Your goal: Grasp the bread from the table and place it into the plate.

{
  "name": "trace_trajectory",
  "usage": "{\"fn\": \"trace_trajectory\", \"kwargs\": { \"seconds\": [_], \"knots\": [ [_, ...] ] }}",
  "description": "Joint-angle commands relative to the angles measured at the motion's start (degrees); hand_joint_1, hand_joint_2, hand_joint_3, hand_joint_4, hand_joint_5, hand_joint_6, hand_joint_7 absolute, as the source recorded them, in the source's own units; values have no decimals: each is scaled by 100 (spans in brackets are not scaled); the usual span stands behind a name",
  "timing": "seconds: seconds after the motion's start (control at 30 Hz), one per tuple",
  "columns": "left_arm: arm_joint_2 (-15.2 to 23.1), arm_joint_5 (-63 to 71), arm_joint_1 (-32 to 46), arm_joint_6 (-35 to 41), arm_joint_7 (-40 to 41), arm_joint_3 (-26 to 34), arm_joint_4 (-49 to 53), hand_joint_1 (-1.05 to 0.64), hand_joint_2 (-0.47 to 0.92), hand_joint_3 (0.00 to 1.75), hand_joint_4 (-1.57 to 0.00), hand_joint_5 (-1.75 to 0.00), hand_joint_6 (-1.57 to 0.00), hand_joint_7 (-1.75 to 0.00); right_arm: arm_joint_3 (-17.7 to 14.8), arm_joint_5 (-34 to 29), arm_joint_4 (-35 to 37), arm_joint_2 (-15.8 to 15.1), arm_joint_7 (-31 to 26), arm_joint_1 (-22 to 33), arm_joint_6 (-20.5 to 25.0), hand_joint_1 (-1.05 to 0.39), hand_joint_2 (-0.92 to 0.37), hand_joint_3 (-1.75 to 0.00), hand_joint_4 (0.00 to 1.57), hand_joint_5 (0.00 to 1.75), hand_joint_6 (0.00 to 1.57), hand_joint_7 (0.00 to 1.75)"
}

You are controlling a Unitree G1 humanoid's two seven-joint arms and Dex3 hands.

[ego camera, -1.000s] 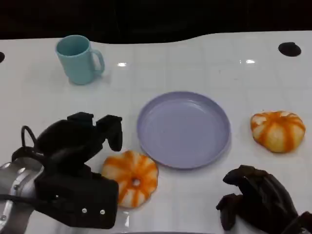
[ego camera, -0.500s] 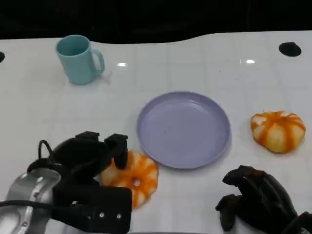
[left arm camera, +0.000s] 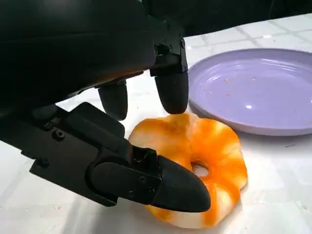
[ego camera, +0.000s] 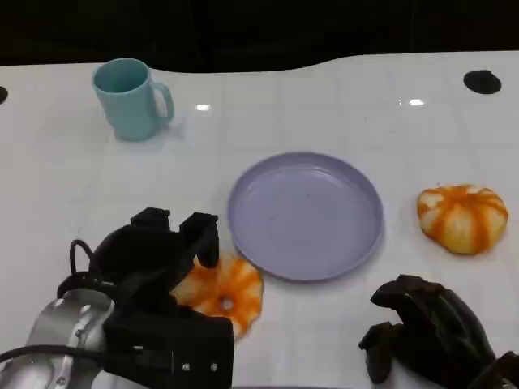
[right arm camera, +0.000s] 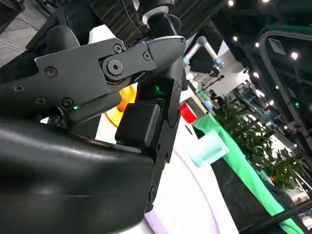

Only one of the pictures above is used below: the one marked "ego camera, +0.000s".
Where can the orange and white toy bread roll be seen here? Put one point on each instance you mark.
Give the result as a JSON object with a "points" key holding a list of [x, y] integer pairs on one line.
{"points": [[462, 221], [231, 287]]}

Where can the pale green mug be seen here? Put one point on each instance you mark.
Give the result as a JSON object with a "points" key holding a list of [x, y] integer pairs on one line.
{"points": [[127, 109]]}

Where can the lilac plate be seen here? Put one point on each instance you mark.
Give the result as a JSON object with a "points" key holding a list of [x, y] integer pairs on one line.
{"points": [[306, 216]]}

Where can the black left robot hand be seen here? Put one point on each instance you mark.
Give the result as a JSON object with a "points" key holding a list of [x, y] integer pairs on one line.
{"points": [[138, 255]]}

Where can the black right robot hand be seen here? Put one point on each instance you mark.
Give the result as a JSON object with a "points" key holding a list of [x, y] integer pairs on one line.
{"points": [[440, 326]]}

